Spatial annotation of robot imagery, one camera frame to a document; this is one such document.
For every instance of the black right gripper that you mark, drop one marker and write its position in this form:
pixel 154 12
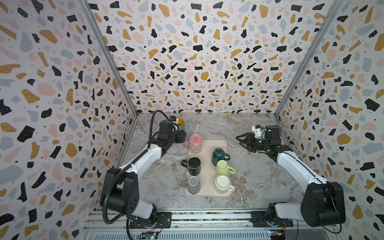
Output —
pixel 250 142

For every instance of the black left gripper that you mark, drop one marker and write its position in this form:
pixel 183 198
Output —
pixel 180 136

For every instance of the light blue butterfly mug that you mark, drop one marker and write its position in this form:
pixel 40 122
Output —
pixel 181 123

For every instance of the dark teal mug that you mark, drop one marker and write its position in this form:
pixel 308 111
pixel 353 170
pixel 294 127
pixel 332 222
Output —
pixel 218 155

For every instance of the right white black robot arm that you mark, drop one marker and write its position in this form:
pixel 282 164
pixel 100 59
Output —
pixel 323 203

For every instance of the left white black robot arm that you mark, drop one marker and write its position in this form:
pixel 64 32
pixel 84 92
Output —
pixel 120 194

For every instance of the pink ghost pattern mug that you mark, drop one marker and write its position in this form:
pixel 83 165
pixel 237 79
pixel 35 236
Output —
pixel 194 144

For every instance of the black mug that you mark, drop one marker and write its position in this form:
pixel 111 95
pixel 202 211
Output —
pixel 193 165

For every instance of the light green mug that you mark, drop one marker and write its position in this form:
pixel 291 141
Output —
pixel 223 168

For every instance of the white mug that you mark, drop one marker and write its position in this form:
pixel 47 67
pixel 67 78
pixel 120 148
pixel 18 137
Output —
pixel 223 185

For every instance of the grey mug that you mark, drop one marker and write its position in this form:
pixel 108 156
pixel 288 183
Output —
pixel 193 185

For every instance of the beige plastic tray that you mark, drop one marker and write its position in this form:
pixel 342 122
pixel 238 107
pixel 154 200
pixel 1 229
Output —
pixel 208 170

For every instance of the right circuit board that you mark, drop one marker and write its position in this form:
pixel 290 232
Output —
pixel 277 235

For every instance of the left green circuit board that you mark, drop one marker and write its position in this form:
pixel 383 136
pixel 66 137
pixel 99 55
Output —
pixel 148 236

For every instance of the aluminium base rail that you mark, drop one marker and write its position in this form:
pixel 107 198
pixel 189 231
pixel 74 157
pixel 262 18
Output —
pixel 206 224

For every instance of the left corner aluminium post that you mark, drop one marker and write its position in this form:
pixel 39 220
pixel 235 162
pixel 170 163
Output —
pixel 84 5

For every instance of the corner aluminium post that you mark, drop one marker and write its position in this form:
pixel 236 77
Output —
pixel 331 14
pixel 84 5

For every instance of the right corner aluminium post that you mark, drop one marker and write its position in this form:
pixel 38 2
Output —
pixel 331 14

